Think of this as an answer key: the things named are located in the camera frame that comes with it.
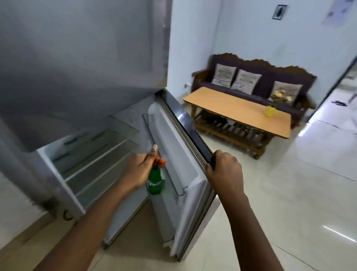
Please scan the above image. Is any wooden coffee table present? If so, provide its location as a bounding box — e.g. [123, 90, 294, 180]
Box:
[183, 87, 292, 160]

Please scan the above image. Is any person's left hand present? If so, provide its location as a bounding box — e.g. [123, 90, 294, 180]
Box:
[118, 145, 159, 196]

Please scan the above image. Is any green bottle with orange cap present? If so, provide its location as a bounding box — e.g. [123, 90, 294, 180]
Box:
[147, 157, 167, 195]

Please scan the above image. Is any clear glass fridge shelf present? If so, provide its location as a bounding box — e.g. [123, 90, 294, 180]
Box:
[53, 131, 140, 180]
[74, 152, 137, 200]

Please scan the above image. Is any beige printed cushion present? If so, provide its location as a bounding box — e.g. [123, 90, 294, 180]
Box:
[230, 69, 262, 95]
[269, 81, 303, 107]
[211, 63, 237, 89]

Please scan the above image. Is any person's left forearm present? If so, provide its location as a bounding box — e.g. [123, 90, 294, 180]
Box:
[33, 179, 134, 271]

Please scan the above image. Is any person's right forearm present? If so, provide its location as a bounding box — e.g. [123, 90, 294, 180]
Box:
[220, 193, 285, 271]

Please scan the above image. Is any grey refrigerator door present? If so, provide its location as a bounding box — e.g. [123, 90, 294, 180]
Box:
[142, 89, 221, 263]

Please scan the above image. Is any dark wooden sofa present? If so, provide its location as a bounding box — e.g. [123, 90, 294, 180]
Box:
[191, 53, 318, 129]

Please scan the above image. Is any grey refrigerator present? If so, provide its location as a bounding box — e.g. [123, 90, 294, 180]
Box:
[0, 0, 173, 249]

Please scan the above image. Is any clear door bin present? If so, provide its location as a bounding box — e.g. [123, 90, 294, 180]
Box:
[142, 112, 186, 199]

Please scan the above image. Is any person's right hand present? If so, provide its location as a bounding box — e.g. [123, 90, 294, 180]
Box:
[205, 150, 246, 200]

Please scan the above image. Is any black framed wall fixture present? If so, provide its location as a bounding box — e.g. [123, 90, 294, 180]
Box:
[272, 4, 288, 20]

